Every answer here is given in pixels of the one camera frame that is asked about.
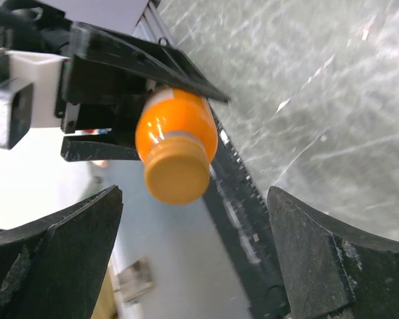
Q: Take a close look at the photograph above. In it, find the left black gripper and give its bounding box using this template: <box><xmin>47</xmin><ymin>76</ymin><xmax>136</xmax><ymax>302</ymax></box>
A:
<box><xmin>61</xmin><ymin>22</ymin><xmax>230</xmax><ymax>162</ymax></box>

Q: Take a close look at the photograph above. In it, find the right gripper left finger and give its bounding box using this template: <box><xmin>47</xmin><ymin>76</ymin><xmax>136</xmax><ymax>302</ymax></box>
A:
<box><xmin>0</xmin><ymin>185</ymin><xmax>123</xmax><ymax>318</ymax></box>

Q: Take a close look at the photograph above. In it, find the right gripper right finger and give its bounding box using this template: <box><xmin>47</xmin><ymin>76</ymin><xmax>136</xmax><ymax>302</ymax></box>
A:
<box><xmin>267</xmin><ymin>187</ymin><xmax>399</xmax><ymax>318</ymax></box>

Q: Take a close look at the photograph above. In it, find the orange bottle with barcode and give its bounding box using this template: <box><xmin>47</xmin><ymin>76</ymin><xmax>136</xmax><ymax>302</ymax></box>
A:
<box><xmin>134</xmin><ymin>85</ymin><xmax>219</xmax><ymax>167</ymax></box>

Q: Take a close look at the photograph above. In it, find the orange bottle cap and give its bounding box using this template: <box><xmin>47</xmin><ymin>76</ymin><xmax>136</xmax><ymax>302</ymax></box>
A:
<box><xmin>144</xmin><ymin>136</ymin><xmax>209</xmax><ymax>205</ymax></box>

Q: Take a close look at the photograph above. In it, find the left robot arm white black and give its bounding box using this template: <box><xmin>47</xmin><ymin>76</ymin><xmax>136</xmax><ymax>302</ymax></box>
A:
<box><xmin>0</xmin><ymin>1</ymin><xmax>229</xmax><ymax>162</ymax></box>

